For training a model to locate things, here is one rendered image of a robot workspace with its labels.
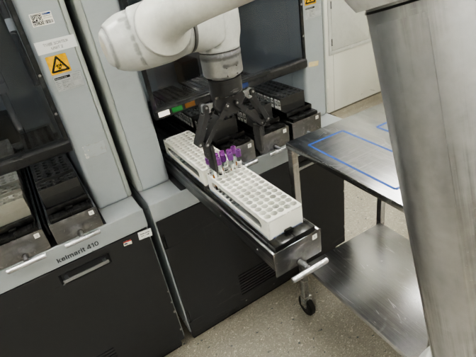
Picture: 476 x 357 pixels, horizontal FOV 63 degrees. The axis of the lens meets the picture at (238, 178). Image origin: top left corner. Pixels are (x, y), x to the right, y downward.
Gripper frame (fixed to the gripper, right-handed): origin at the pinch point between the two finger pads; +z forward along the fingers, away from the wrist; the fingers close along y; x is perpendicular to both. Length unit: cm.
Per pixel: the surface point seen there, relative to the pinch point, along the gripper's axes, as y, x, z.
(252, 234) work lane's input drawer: -6.1, -12.7, 14.1
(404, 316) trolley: 38, -24, 67
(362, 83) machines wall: 203, 149, 70
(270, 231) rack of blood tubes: -4.2, -18.1, 11.0
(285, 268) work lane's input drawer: -4.0, -21.7, 19.4
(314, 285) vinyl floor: 41, 25, 95
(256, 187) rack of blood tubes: 1.6, -4.4, 8.2
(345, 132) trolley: 44.3, 8.0, 12.5
